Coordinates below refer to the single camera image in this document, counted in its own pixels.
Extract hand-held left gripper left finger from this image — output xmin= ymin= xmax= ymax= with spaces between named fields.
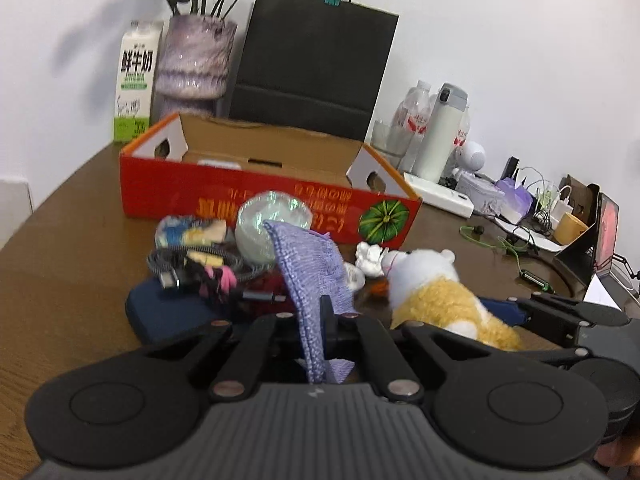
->
xmin=145 ymin=312 xmax=306 ymax=403

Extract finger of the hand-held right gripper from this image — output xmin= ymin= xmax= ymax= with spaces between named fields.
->
xmin=480 ymin=292 xmax=632 ymax=331
xmin=522 ymin=324 xmax=599 ymax=367

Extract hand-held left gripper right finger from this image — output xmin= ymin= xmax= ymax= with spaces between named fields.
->
xmin=320 ymin=296 xmax=501 ymax=403

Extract white and yellow plush toy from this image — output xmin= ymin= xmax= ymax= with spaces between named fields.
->
xmin=381 ymin=248 xmax=523 ymax=352

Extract purple knitted cloth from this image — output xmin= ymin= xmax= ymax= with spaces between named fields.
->
xmin=262 ymin=220 xmax=357 ymax=386

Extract navy blue pouch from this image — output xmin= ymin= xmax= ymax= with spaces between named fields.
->
xmin=125 ymin=277 xmax=251 ymax=347

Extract iridescent cellophane ball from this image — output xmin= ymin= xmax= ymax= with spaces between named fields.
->
xmin=235 ymin=190 xmax=313 ymax=266

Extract black cable with pink tie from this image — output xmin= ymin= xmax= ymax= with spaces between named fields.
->
xmin=147 ymin=245 xmax=281 ymax=307

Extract small snack packet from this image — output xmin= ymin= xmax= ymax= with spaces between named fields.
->
xmin=155 ymin=215 xmax=228 ymax=252

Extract red cardboard box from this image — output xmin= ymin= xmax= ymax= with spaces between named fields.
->
xmin=119 ymin=112 xmax=423 ymax=252

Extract wooden desktop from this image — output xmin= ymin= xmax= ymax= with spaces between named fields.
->
xmin=0 ymin=140 xmax=640 ymax=480

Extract white paper sheet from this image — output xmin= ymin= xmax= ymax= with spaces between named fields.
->
xmin=582 ymin=272 xmax=623 ymax=311

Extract white power strip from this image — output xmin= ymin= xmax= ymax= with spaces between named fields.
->
xmin=495 ymin=212 xmax=565 ymax=253

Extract tablet in black case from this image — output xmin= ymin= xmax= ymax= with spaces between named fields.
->
xmin=552 ymin=187 xmax=622 ymax=291

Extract small white figurine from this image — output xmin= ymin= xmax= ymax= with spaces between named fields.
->
xmin=356 ymin=241 xmax=387 ymax=278

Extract yellow mug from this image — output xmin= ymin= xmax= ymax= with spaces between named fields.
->
xmin=552 ymin=211 xmax=590 ymax=246

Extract light purple package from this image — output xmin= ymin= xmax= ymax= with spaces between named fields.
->
xmin=497 ymin=177 xmax=534 ymax=221

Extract floral tin box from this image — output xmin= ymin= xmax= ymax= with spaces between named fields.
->
xmin=456 ymin=172 xmax=506 ymax=213

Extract white power bank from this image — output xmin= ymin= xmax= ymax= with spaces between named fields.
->
xmin=402 ymin=172 xmax=475 ymax=218

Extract brown cardboard piece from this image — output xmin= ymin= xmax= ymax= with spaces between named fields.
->
xmin=559 ymin=174 xmax=601 ymax=221

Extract white robot figurine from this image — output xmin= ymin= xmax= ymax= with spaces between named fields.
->
xmin=452 ymin=140 xmax=488 ymax=181

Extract clear water bottle red label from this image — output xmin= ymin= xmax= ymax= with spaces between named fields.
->
xmin=392 ymin=80 xmax=433 ymax=172
xmin=451 ymin=105 xmax=473 ymax=161

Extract white thermos bottle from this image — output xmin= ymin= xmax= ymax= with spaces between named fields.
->
xmin=412 ymin=82 xmax=469 ymax=184

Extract clear glass cup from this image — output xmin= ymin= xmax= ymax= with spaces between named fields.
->
xmin=371 ymin=120 xmax=408 ymax=168

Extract black paper bag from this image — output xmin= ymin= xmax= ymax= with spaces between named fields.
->
xmin=222 ymin=0 xmax=401 ymax=143

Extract milk carton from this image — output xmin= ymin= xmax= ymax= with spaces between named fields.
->
xmin=113 ymin=20 xmax=165 ymax=145

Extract green earphone cable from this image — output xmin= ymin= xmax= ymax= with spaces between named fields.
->
xmin=460 ymin=225 xmax=556 ymax=293

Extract white charger with cable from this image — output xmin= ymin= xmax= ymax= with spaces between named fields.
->
xmin=535 ymin=185 xmax=577 ymax=231

